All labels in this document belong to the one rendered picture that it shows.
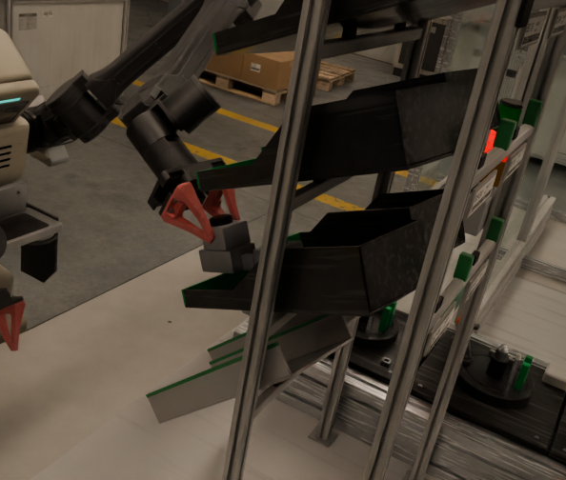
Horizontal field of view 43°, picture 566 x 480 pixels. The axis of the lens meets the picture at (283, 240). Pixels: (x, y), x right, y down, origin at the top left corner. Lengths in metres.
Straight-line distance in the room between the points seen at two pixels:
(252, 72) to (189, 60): 5.59
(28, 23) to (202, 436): 4.28
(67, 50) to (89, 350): 4.26
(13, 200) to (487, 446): 0.96
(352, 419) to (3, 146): 0.81
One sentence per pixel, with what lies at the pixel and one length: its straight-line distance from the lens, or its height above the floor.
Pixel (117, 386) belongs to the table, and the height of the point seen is 0.86.
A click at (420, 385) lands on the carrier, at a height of 0.97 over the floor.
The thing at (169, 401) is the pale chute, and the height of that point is 1.04.
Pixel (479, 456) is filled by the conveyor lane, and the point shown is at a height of 0.93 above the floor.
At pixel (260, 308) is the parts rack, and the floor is 1.27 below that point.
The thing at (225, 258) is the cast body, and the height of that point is 1.26.
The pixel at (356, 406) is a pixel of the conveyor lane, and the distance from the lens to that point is 1.25.
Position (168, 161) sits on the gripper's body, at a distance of 0.94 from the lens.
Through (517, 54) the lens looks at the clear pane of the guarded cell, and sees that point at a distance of 2.52.
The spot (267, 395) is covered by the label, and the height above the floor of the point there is 1.11.
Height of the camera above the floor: 1.67
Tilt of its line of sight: 25 degrees down
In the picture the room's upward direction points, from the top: 10 degrees clockwise
